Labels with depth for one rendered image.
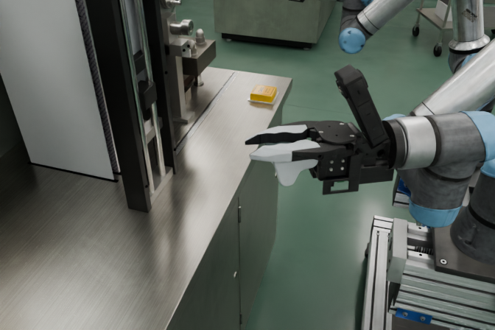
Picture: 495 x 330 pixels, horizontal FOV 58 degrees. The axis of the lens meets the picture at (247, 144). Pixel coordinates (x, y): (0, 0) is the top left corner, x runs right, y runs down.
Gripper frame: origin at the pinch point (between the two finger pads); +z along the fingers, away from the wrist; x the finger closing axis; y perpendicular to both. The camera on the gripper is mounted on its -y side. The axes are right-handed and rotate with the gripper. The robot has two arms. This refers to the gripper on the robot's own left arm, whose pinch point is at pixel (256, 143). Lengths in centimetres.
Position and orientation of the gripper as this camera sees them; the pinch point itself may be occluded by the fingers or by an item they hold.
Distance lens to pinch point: 60.4
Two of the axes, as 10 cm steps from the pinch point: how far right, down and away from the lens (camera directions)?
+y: 0.2, 8.9, 4.5
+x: -1.6, -4.4, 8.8
